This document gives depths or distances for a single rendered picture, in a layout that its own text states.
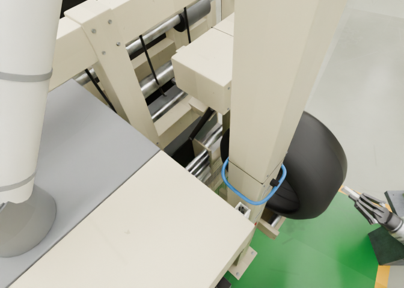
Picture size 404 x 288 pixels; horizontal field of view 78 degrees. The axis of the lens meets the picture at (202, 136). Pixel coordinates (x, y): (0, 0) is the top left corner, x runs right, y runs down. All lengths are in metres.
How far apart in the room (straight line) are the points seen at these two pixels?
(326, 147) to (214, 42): 0.62
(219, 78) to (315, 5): 0.51
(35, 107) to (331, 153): 1.03
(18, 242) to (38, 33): 0.40
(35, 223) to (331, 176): 1.02
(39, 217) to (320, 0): 0.62
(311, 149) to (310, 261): 1.52
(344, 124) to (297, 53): 2.87
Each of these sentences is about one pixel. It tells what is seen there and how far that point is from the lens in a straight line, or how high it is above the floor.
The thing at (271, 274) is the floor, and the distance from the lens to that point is 2.39.
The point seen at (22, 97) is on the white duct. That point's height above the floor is 2.10.
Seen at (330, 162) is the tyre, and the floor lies 1.41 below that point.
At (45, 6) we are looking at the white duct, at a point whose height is 2.19.
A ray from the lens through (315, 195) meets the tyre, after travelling 1.14.
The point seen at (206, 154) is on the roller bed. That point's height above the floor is 1.16.
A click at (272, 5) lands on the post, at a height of 2.16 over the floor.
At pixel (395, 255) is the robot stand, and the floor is 0.26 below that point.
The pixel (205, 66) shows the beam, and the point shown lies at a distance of 0.88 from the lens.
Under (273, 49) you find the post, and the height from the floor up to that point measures 2.09.
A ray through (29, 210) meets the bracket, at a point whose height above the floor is 1.89.
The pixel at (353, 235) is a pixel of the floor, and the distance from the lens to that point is 2.66.
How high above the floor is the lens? 2.34
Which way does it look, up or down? 55 degrees down
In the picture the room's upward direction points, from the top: 7 degrees counter-clockwise
